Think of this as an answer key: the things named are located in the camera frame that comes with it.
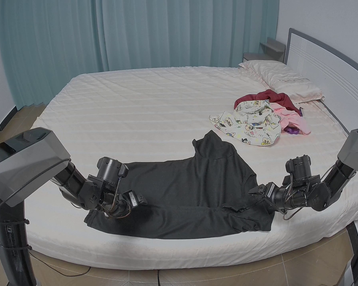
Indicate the pink garment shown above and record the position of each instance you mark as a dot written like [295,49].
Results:
[295,119]

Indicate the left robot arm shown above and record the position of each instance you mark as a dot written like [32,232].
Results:
[29,159]

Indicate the white printed pyjama top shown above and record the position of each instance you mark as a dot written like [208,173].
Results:
[247,124]

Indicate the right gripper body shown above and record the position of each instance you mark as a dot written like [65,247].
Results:
[276,195]

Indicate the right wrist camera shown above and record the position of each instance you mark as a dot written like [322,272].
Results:
[288,167]

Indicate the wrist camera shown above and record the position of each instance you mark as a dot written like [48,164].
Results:
[288,167]
[124,170]

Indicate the grey bedside table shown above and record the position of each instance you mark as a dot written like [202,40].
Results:
[264,54]

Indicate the black T-shirt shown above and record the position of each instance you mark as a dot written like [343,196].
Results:
[197,183]

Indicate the purple garment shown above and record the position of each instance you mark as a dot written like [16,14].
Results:
[292,130]

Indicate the cream pillow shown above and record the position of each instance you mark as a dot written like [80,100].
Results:
[283,77]

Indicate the blue-green curtain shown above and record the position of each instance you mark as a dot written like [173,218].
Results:
[47,40]
[182,25]

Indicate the dark red garment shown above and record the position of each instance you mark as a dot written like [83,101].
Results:
[274,97]

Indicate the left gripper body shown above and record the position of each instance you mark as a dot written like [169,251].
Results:
[140,200]

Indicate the bed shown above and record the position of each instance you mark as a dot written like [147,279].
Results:
[152,115]

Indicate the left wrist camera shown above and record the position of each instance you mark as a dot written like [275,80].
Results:
[124,170]

